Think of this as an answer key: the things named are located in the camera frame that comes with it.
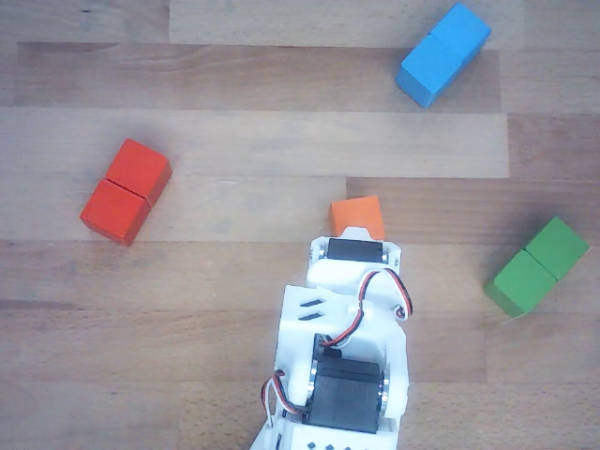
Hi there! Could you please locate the green long block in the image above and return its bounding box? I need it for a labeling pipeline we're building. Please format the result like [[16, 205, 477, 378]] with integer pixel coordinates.
[[483, 216, 592, 321]]

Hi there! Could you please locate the red long block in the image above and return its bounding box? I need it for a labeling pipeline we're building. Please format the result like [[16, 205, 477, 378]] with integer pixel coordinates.
[[79, 138, 173, 248]]

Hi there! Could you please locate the elbow servo cable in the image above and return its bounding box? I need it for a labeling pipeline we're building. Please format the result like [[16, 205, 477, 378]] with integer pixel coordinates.
[[261, 369, 308, 419]]

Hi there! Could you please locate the blue long block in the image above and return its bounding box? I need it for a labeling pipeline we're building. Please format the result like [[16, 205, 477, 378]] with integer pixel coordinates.
[[394, 1, 493, 111]]

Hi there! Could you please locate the small orange cube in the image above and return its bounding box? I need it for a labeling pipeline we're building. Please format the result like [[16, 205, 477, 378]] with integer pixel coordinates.
[[328, 195, 387, 242]]

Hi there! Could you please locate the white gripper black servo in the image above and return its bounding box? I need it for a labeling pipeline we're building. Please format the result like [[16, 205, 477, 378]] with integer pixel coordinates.
[[306, 225, 405, 289]]

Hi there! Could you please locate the gripper servo cable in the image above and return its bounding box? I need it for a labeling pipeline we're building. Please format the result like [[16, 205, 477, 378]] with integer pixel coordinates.
[[321, 268, 415, 349]]

